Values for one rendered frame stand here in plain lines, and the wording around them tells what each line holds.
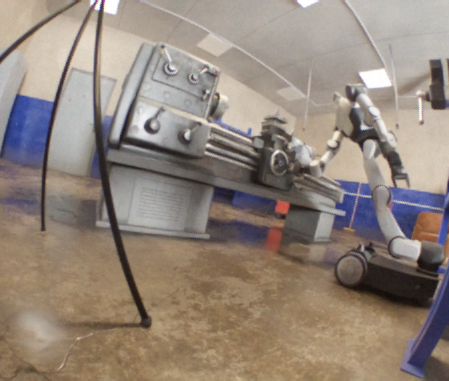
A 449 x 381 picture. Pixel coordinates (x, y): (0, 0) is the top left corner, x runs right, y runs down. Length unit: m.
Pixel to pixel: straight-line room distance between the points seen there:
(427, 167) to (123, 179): 5.60
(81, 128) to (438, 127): 7.86
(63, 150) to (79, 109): 0.88
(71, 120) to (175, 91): 3.45
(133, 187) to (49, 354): 1.08
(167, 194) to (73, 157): 3.43
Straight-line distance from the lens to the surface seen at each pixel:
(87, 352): 0.51
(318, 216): 2.80
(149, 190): 1.36
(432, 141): 5.82
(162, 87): 1.49
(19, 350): 0.53
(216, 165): 1.62
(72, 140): 4.64
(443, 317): 0.75
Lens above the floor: 0.39
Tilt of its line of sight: level
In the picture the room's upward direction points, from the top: 13 degrees clockwise
